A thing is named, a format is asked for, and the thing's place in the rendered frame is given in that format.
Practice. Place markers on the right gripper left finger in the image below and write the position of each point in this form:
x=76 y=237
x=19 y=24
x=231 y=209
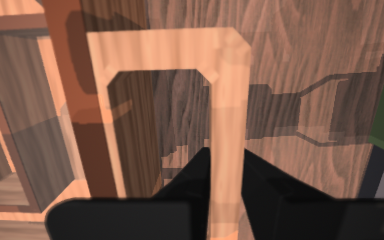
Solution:
x=179 y=211

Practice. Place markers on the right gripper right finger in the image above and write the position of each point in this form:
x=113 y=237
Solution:
x=281 y=207

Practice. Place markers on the wooden maze board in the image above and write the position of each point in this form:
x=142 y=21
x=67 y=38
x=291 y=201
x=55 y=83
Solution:
x=77 y=116

